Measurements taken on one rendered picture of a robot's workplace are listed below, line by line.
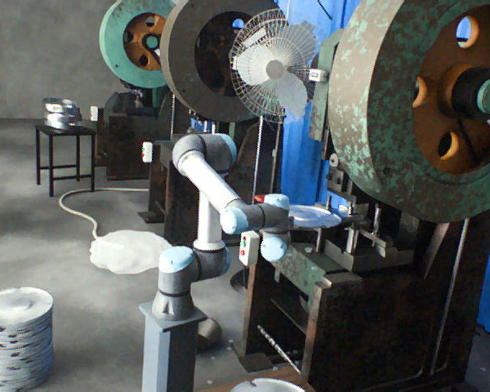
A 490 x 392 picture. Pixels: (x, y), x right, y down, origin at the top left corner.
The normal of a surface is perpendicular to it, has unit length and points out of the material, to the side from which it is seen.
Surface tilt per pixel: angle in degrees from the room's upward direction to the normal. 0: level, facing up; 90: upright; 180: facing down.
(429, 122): 90
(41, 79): 90
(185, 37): 90
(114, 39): 90
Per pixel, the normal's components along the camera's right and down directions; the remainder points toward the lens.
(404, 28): 0.43, 0.29
